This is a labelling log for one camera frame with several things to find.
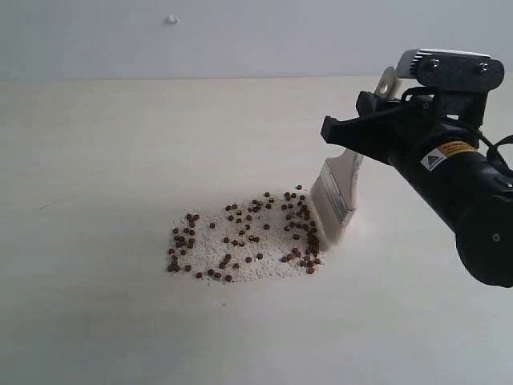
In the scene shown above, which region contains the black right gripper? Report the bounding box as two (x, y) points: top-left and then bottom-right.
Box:
(321, 87), (487, 168)

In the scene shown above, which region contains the wide white bristle paintbrush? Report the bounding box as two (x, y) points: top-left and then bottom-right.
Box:
(308, 66), (400, 253)

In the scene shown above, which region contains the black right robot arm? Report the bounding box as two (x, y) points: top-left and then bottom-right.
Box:
(321, 87), (512, 288)

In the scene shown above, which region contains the brown and white granule pile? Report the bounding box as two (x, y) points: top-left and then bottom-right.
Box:
(164, 184), (323, 284)

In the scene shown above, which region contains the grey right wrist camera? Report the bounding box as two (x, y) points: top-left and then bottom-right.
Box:
(395, 48), (505, 93)

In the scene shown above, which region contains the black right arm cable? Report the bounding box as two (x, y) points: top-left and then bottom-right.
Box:
(444, 111), (513, 173)

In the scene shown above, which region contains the small white wall lump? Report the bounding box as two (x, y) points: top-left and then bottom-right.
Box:
(164, 15), (179, 25)

